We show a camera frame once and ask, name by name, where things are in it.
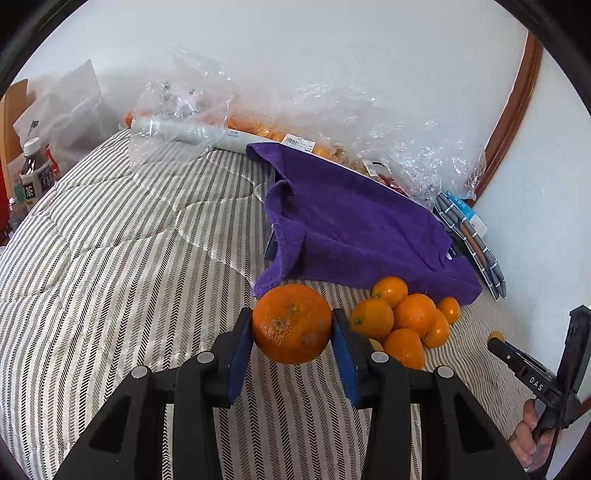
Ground purple towel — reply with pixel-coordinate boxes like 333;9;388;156
246;142;482;305

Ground brown cardboard box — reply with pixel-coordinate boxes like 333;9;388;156
0;79;31;198

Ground grey plaid folded cloth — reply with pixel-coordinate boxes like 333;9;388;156
434;192;507;300

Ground clear plastic fruit bags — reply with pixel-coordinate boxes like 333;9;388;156
125;49;486;207

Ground oval orange right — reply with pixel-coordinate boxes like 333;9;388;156
422;309;450;349

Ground central round orange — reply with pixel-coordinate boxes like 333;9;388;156
394;293;436;338

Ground large dimpled orange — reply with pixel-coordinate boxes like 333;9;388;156
252;284;332;365

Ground small orange left middle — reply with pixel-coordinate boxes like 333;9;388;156
349;298;394;340

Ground far right small orange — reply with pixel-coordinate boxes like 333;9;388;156
437;297;461;325

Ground white plastic bag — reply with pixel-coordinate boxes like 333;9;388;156
13;61;109;172

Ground dark drink bottle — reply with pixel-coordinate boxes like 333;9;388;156
20;137;54;210

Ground brown wooden door frame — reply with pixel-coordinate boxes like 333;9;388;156
468;31;544;207

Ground front round orange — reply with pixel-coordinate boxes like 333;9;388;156
383;328;425;370

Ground small yellow-green fruit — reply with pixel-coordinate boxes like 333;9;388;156
370;338;384;352

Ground right human hand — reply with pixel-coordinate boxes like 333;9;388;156
508;399;555;471

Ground small orange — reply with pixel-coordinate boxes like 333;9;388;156
437;297;461;325
371;276;409;309
349;298;394;340

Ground striped quilted mattress cover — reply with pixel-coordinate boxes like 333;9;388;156
1;131;527;479

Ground blue white tissue pack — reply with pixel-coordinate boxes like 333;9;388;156
446;192;488;238

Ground back small orange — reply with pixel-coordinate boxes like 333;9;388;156
371;276;409;309

